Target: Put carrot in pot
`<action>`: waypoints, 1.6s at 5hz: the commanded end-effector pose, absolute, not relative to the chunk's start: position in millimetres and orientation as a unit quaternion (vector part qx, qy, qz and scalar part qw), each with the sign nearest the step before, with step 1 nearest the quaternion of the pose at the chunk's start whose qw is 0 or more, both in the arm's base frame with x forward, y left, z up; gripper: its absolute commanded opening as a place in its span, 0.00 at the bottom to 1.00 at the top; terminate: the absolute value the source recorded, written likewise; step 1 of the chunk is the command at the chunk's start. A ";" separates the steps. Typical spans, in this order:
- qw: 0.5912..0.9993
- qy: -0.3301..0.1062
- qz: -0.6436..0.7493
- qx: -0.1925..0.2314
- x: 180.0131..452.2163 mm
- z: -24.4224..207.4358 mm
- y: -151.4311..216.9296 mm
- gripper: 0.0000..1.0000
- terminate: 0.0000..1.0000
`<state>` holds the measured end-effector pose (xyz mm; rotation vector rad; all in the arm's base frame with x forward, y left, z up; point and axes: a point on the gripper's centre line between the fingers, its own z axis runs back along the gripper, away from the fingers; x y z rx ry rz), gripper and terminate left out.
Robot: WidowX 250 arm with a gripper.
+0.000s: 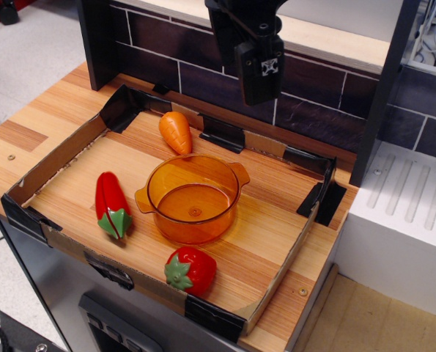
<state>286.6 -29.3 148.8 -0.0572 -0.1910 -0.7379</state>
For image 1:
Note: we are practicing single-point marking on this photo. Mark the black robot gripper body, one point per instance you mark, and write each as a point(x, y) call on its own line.
point(234, 22)

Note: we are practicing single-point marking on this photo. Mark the cardboard fence with black tape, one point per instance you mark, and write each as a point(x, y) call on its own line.
point(292, 195)

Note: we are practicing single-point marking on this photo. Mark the white toy sink drainboard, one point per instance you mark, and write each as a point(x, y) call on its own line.
point(388, 242)

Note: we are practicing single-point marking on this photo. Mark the red toy strawberry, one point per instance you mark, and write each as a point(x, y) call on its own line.
point(190, 270)

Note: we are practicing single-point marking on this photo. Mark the dark left cabinet post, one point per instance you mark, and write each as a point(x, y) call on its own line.
point(99, 42)

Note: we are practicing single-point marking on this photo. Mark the grey oven control panel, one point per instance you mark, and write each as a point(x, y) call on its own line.
point(111, 332)

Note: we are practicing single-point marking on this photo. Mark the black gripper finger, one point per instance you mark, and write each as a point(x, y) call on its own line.
point(260, 68)

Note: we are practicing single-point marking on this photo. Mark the orange toy carrot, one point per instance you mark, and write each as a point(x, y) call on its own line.
point(175, 130)

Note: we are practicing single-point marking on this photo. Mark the transparent orange plastic pot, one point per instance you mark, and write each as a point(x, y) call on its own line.
point(193, 197)

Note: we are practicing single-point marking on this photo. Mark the red toy chili pepper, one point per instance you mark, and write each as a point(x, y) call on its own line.
point(112, 209)

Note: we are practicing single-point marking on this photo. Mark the dark upright cabinet post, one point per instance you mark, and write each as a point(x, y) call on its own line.
point(385, 87)

